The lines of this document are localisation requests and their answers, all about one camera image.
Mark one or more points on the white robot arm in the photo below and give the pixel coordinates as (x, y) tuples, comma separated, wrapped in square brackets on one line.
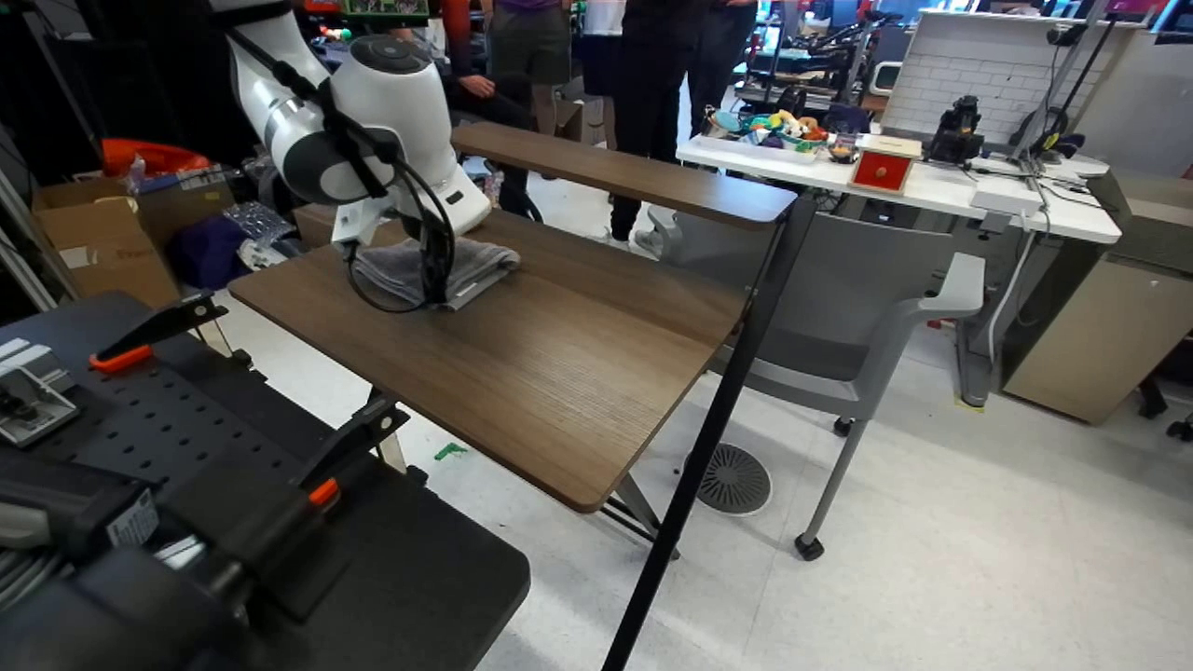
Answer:
[(374, 125)]

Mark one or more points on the dark blue bag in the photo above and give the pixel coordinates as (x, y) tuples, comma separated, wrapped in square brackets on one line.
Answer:
[(207, 246)]

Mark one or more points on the large cardboard box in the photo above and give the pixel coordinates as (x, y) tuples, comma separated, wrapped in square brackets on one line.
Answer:
[(107, 244)]

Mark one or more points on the pile of colourful toys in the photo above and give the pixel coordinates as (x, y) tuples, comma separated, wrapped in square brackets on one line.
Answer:
[(783, 128)]

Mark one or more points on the person in grey shorts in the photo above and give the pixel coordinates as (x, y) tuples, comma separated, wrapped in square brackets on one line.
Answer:
[(534, 76)]

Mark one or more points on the red box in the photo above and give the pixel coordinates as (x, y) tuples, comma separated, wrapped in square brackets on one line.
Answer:
[(886, 167)]

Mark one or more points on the light wooden cabinet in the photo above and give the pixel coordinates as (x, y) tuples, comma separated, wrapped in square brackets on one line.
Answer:
[(1095, 321)]

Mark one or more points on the person in black clothes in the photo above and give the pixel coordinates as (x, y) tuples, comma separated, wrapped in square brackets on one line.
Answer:
[(673, 76)]

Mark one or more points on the orange black bar clamp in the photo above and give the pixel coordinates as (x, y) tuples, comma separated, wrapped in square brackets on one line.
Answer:
[(149, 337), (312, 491)]

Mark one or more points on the black perforated breadboard table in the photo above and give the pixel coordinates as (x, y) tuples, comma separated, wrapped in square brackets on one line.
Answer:
[(374, 582)]

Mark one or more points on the white panel board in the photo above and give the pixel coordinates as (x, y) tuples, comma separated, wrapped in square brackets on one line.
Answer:
[(980, 70)]

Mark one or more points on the black leaning stand pole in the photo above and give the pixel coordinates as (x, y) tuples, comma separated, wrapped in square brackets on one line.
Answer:
[(722, 412)]

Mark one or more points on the round black floor plate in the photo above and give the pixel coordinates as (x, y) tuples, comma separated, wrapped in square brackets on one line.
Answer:
[(732, 480)]

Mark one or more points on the white desk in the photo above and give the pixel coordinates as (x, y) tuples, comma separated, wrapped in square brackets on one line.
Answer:
[(993, 187)]

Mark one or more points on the grey towel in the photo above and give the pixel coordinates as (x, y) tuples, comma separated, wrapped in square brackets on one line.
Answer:
[(487, 266)]

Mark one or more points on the black desk gadget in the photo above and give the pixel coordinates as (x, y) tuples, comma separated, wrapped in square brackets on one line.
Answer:
[(961, 131)]

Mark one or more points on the grey office chair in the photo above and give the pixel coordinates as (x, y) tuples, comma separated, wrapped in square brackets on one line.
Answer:
[(842, 299)]

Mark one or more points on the orange plastic object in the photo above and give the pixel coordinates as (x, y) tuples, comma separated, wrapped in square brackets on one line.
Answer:
[(149, 154)]

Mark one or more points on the silver mounting bracket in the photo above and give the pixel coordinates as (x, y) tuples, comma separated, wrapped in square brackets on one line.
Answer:
[(32, 409)]

